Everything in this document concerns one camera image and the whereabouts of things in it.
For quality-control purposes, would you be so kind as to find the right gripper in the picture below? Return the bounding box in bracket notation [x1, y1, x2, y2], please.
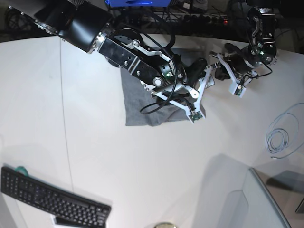
[175, 58, 221, 100]

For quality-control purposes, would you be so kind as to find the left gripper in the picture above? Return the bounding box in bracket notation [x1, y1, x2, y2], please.
[214, 53, 259, 83]

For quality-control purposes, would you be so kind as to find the grey t-shirt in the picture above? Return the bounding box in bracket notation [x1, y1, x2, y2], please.
[121, 69, 188, 126]

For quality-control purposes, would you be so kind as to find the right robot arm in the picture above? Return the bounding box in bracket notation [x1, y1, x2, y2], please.
[9, 0, 213, 120]

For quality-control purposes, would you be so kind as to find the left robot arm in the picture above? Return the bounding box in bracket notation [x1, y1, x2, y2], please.
[223, 0, 280, 85]

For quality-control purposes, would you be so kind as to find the white power strip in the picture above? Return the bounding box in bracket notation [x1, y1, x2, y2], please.
[181, 13, 229, 25]

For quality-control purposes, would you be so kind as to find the blue box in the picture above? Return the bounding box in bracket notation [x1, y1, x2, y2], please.
[105, 0, 174, 7]

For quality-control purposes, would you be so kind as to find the black keyboard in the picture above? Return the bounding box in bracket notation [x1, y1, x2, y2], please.
[0, 167, 112, 228]

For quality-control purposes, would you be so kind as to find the green tape roll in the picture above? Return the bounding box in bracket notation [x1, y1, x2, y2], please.
[15, 166, 29, 177]

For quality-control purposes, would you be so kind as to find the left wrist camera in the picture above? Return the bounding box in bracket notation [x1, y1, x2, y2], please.
[229, 83, 247, 98]

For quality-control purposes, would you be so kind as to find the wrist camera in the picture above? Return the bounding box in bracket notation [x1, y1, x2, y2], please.
[187, 110, 206, 124]
[229, 83, 247, 98]

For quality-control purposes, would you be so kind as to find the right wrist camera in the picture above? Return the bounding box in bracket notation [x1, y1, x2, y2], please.
[187, 110, 206, 124]

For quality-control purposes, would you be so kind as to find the coiled white cable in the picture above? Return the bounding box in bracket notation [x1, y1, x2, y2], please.
[265, 103, 304, 160]

